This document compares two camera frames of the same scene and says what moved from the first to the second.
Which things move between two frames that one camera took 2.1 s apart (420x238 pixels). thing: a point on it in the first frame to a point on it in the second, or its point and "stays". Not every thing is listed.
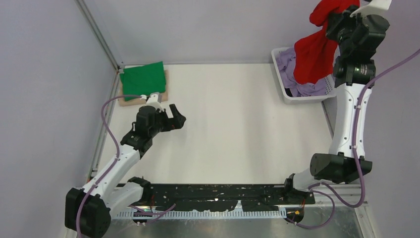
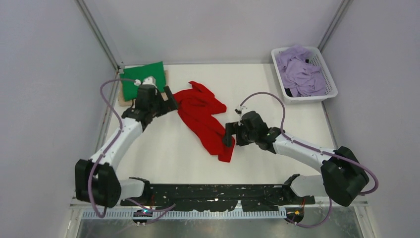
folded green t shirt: [144, 80] stays
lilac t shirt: [286, 60] stays
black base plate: [225, 197] stays
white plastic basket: [329, 83] stays
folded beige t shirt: [140, 102] stays
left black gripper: [177, 121] to [170, 106]
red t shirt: [314, 54] to [198, 105]
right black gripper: [335, 21] to [234, 128]
